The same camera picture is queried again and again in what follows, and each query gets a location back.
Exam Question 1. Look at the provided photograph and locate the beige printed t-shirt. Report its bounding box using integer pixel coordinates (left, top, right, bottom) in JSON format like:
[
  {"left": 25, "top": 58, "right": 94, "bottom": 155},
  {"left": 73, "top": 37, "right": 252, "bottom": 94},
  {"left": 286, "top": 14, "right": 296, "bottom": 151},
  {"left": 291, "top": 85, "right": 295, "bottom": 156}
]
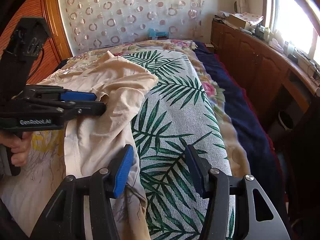
[{"left": 1, "top": 52, "right": 158, "bottom": 235}]

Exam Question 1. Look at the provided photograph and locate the person's left hand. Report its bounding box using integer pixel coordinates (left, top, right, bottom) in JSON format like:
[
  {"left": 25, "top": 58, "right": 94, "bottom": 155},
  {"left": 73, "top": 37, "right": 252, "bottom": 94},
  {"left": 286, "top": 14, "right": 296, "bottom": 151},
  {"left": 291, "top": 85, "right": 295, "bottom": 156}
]
[{"left": 0, "top": 131, "right": 33, "bottom": 167}]

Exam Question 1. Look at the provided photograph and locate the palm leaf print sheet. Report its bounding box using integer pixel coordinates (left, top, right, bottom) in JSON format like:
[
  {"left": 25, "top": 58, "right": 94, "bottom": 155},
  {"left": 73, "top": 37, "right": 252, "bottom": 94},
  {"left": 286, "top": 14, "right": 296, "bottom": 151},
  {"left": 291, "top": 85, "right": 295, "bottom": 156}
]
[{"left": 125, "top": 50, "right": 231, "bottom": 239}]

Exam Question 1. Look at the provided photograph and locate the circle pattern sheer curtain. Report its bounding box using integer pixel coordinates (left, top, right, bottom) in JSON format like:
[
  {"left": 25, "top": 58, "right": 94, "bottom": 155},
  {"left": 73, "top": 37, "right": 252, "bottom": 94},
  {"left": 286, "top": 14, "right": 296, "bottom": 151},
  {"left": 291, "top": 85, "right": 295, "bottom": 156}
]
[{"left": 59, "top": 0, "right": 205, "bottom": 55}]

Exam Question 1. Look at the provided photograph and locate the wooden louvered wardrobe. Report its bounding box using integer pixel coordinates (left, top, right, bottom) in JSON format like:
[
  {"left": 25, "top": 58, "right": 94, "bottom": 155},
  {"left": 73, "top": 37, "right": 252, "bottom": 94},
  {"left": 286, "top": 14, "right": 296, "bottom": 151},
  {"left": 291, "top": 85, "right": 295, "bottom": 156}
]
[{"left": 1, "top": 0, "right": 72, "bottom": 84}]

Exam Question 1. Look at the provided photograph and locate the blue toy on box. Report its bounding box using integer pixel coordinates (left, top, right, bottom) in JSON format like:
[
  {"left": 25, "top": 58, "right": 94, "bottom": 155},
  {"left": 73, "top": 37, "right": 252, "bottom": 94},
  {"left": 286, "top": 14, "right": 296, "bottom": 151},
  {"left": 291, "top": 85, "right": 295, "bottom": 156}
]
[{"left": 148, "top": 28, "right": 169, "bottom": 40}]

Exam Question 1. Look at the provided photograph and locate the long wooden cabinet desk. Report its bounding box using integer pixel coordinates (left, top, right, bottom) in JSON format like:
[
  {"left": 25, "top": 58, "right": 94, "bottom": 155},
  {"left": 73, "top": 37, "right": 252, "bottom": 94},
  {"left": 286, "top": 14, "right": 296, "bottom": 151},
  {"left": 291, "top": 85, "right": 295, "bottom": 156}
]
[{"left": 210, "top": 20, "right": 317, "bottom": 120}]

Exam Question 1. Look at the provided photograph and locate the floral quilt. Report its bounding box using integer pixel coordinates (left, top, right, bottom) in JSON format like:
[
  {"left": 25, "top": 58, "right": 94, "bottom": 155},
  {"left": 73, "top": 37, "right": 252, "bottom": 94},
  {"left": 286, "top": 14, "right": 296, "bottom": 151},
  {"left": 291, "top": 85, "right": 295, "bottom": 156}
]
[{"left": 62, "top": 40, "right": 250, "bottom": 177}]

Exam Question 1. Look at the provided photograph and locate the cardboard box on desk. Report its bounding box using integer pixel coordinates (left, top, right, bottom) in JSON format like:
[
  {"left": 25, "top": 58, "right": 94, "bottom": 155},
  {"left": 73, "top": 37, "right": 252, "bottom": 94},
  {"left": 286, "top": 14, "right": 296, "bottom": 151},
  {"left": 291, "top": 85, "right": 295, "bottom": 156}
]
[{"left": 227, "top": 14, "right": 251, "bottom": 30}]

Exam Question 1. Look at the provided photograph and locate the window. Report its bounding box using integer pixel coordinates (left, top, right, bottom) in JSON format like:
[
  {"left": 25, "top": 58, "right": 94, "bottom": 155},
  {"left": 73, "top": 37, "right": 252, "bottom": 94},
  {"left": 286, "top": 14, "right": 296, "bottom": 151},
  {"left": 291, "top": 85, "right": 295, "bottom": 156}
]
[{"left": 265, "top": 0, "right": 319, "bottom": 65}]

